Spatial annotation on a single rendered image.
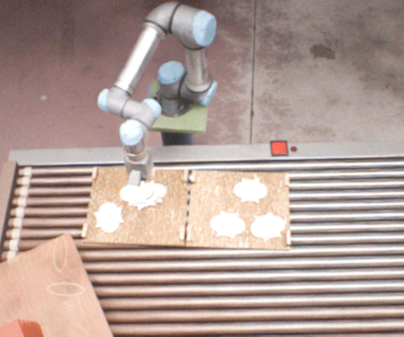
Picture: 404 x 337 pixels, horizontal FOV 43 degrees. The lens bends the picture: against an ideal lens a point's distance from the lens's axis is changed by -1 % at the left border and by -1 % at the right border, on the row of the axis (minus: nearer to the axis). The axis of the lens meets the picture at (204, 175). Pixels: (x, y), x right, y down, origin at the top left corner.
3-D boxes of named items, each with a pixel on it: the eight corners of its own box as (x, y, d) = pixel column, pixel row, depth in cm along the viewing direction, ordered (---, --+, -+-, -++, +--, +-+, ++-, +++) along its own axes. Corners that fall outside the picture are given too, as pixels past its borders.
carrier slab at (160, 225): (95, 169, 224) (95, 167, 223) (189, 171, 223) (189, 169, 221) (83, 243, 206) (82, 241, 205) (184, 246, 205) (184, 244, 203)
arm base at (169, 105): (161, 86, 249) (160, 72, 240) (192, 91, 247) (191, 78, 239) (153, 111, 242) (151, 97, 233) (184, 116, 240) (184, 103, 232)
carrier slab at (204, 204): (192, 172, 222) (192, 170, 221) (287, 175, 220) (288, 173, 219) (186, 247, 204) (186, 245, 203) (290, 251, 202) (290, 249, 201)
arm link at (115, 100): (153, -13, 188) (91, 101, 178) (179, -4, 186) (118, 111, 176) (158, 5, 199) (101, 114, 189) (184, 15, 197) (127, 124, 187)
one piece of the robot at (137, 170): (115, 166, 179) (123, 189, 193) (139, 170, 178) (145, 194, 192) (125, 138, 185) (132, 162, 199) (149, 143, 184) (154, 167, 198)
